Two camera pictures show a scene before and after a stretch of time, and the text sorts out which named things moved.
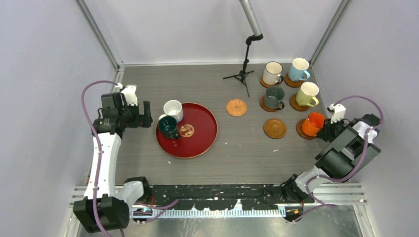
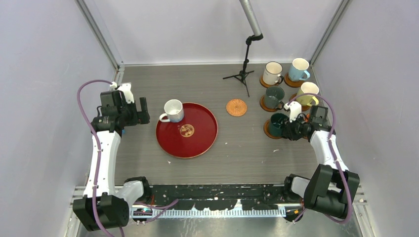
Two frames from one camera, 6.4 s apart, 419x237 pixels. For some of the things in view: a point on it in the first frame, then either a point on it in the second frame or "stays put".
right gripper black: x=326 y=133 → x=289 y=131
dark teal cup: x=169 y=127 → x=277 y=121
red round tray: x=197 y=130 stays put
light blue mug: x=297 y=70 stays put
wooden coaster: x=263 y=105 stays put
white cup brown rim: x=272 y=73 stays put
